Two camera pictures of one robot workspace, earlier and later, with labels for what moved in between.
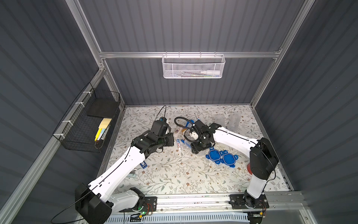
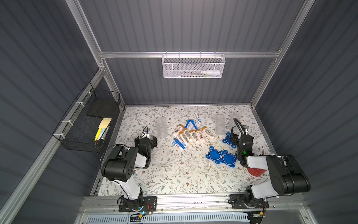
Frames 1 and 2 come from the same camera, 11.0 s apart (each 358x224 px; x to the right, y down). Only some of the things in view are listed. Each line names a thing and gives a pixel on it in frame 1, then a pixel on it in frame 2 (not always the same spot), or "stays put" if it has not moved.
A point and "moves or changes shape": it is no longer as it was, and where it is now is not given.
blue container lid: [214, 155] stays put
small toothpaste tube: [186, 144] -> [175, 144]
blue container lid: [229, 159] stays put
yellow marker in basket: [98, 134] stays put
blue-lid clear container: [182, 143] moves or changes shape
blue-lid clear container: [234, 121] stays put
